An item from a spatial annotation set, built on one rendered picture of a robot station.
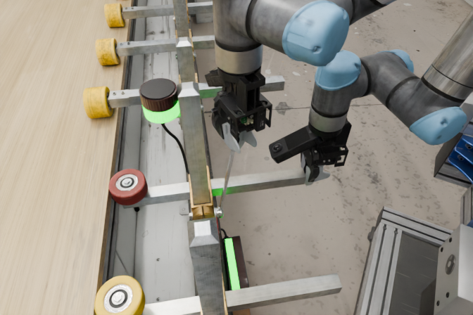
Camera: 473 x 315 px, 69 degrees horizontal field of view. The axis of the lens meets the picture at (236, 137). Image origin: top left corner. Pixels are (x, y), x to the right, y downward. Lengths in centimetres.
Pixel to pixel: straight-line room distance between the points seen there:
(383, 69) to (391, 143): 162
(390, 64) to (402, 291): 101
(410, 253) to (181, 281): 97
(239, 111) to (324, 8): 23
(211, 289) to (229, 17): 37
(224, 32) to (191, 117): 16
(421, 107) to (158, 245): 74
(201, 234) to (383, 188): 170
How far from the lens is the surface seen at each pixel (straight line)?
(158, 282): 99
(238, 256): 90
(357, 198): 195
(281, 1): 45
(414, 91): 66
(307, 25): 42
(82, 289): 71
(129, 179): 80
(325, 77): 65
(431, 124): 63
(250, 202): 184
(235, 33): 50
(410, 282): 155
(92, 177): 85
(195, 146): 64
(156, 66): 166
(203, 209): 79
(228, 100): 59
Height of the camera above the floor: 152
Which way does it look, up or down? 45 degrees down
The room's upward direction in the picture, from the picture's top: straight up
